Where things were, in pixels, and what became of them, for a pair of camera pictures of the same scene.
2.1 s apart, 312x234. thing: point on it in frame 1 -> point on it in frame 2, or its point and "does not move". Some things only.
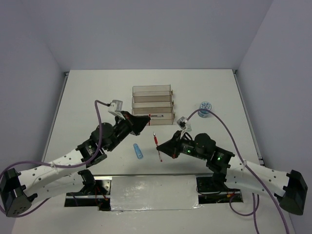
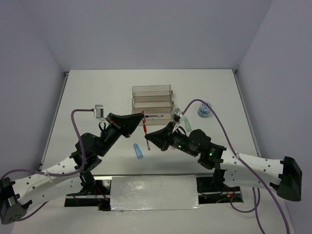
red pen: (156, 141) -> (145, 130)
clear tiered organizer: (155, 100) does not move
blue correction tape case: (138, 151) does not move
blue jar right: (204, 105) does not move
